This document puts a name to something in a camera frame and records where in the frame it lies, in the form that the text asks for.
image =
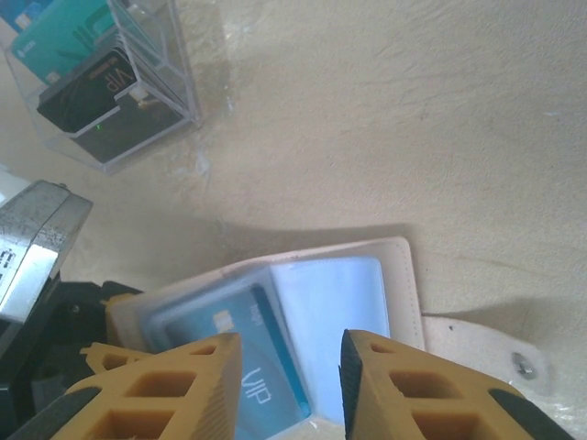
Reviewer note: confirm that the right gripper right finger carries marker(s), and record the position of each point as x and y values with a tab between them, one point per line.
413	399

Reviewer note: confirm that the blue VIP card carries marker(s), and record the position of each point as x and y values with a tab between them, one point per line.
270	380
16	11

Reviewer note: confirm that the black VIP card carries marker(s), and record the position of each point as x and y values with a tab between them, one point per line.
91	87

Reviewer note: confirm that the beige card holder wallet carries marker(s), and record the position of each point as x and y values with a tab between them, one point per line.
399	256

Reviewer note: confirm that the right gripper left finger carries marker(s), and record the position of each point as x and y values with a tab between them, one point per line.
183	394

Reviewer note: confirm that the clear acrylic card box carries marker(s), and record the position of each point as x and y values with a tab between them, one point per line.
174	69

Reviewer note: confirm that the teal VIP card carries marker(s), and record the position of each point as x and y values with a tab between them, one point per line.
50	41

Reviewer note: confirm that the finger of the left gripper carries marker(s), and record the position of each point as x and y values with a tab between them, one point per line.
110	355
110	304

